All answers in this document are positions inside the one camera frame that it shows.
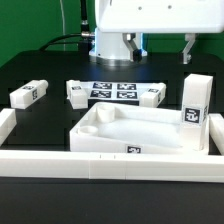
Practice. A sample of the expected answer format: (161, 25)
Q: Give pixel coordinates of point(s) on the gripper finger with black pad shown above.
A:
(132, 42)
(190, 40)

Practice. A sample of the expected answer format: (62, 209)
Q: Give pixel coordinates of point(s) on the white desk tabletop tray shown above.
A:
(120, 128)

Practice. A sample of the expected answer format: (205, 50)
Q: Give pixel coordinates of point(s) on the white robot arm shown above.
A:
(121, 25)

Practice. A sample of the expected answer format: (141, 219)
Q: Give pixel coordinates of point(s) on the fiducial marker sheet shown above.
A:
(115, 91)

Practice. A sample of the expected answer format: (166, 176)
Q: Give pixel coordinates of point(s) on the white U-shaped fence frame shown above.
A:
(124, 166)

